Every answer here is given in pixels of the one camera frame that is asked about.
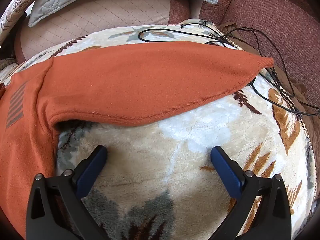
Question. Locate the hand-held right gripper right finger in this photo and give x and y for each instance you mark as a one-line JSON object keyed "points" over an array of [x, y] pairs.
{"points": [[226, 175]]}

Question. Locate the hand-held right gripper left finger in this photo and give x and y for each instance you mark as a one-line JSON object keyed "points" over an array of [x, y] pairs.
{"points": [[90, 173]]}

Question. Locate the orange knit sweater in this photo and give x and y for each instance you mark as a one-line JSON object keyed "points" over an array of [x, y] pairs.
{"points": [[125, 80]]}

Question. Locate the leaf print fleece blanket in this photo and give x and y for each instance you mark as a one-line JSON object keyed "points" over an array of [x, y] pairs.
{"points": [[162, 160]]}

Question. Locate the beige quilted sofa cover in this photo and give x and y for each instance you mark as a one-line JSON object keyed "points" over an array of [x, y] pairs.
{"points": [[100, 15]]}

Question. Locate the maroon fabric sofa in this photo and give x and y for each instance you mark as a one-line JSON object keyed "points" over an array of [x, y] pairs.
{"points": [[262, 5]]}

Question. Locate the grey quilted pillow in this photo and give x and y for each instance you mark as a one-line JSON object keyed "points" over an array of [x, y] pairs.
{"points": [[75, 0]]}

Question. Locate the striped floral quilt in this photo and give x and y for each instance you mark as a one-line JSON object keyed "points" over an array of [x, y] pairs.
{"points": [[13, 7]]}

